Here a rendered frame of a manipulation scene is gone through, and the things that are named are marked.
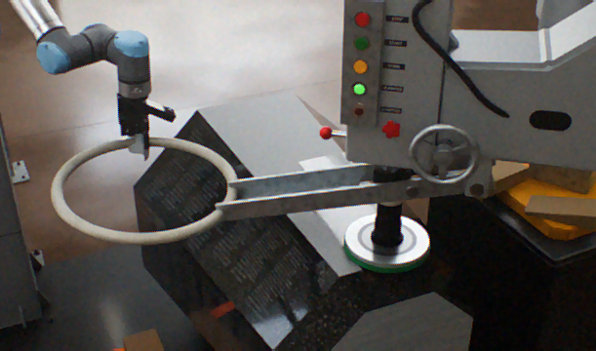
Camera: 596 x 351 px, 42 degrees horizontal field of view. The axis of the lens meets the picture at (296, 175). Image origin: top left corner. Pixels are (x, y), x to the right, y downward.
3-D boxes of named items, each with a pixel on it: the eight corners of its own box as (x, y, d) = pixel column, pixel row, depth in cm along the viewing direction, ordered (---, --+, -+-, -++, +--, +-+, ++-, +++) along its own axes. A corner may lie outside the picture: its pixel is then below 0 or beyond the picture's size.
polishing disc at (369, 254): (432, 223, 204) (433, 219, 203) (423, 273, 186) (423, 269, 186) (353, 213, 208) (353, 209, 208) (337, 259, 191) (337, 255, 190)
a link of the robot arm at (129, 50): (132, 25, 213) (156, 35, 208) (135, 67, 220) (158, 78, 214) (104, 34, 207) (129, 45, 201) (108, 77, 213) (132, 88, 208)
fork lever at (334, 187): (496, 155, 188) (493, 137, 186) (495, 198, 172) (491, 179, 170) (238, 189, 212) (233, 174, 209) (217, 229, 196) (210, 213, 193)
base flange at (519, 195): (568, 134, 275) (570, 121, 272) (680, 203, 238) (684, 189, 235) (455, 165, 257) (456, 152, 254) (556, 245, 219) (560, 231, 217)
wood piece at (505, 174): (502, 167, 248) (504, 153, 245) (526, 181, 241) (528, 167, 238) (456, 186, 238) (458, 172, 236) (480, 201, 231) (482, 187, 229)
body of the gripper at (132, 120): (118, 126, 224) (115, 88, 218) (148, 123, 227) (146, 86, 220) (121, 138, 218) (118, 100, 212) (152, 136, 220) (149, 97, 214)
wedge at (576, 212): (599, 213, 226) (603, 199, 223) (595, 231, 218) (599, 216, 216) (530, 197, 233) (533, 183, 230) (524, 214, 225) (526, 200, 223)
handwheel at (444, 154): (477, 169, 173) (486, 109, 165) (475, 193, 164) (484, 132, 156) (410, 161, 176) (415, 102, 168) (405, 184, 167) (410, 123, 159)
